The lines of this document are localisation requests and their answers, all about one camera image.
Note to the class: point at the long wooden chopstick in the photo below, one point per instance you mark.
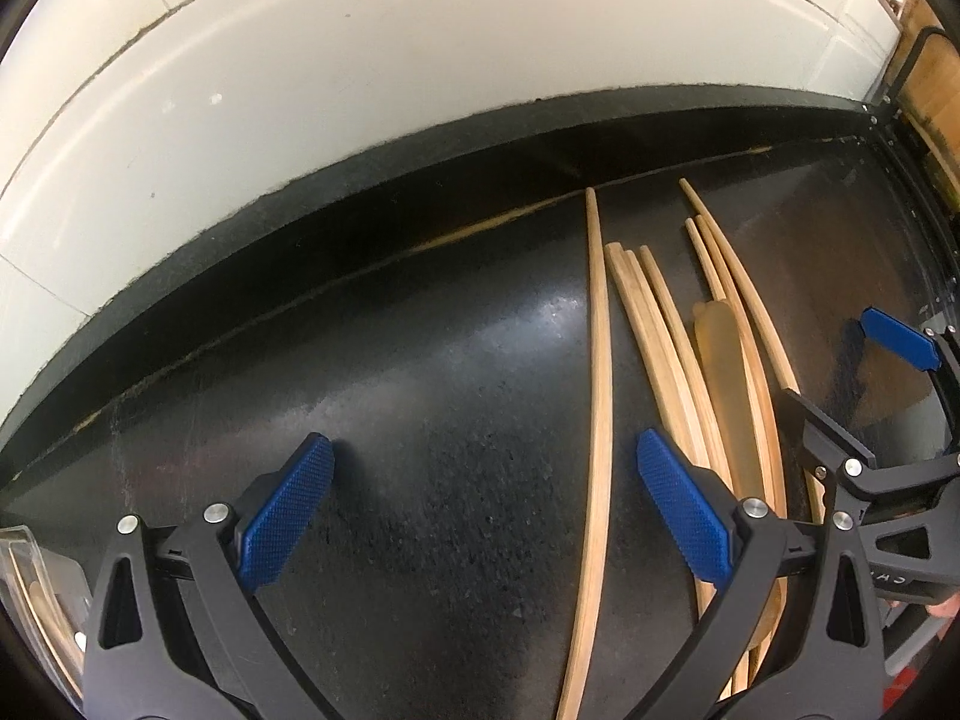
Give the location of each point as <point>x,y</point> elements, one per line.
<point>599,474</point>

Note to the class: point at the person's right hand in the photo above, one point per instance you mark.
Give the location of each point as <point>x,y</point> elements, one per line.
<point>946,609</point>

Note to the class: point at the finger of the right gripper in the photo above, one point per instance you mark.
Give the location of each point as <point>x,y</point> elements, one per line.
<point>815,440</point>
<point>917,348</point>

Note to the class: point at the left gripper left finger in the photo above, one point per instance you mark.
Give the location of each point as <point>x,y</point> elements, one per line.
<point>176,630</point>

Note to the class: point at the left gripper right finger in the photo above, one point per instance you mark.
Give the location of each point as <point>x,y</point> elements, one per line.
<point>826,660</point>

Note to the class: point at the clear plastic utensil tray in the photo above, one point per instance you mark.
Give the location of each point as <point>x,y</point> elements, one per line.
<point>48,598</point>

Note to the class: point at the tan plastic spoon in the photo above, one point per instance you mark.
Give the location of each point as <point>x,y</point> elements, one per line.
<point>721,359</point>

